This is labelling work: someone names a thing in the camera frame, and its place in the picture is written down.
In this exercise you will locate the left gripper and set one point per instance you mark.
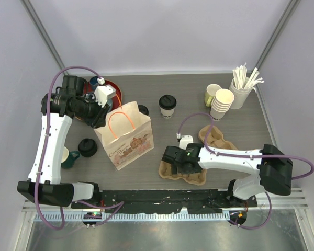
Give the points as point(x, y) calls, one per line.
point(99, 120)

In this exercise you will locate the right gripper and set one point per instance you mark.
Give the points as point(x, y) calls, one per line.
point(174, 170)

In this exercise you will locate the cardboard cup carrier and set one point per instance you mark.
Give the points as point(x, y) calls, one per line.
point(215, 138)
point(198, 179)

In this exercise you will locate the brown paper bag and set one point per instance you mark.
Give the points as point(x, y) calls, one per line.
point(127, 135)

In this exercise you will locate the black cup lid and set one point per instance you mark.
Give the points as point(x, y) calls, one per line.
point(143, 109)
point(167, 102)

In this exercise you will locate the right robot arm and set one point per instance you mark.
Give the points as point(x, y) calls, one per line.
point(268, 169)

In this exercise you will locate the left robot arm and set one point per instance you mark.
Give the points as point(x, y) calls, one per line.
point(43, 185)

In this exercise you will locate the dark blue mug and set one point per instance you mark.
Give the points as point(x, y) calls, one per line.
point(94, 82)

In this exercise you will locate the red round tray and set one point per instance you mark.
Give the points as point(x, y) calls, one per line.
point(112, 103)

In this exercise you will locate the stack of black lids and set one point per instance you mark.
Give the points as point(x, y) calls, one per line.
point(87, 147)

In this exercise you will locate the teal mug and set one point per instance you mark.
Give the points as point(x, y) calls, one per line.
point(69, 158)

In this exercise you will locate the stack of paper cups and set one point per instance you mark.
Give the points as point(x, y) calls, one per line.
point(221, 103)

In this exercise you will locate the yellow-green mug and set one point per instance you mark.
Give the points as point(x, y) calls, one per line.
point(210, 93)

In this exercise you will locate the white straw holder cup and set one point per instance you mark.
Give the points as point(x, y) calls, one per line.
point(240, 95)

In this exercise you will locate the bundle of wrapped straws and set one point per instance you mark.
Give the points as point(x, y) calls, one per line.
point(244, 82)

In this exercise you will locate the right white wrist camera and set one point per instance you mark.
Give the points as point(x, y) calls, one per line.
point(183, 140)

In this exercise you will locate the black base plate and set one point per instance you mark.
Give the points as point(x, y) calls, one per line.
point(196, 201)

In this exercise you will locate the aluminium rail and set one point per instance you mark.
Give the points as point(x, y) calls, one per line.
point(90, 212)

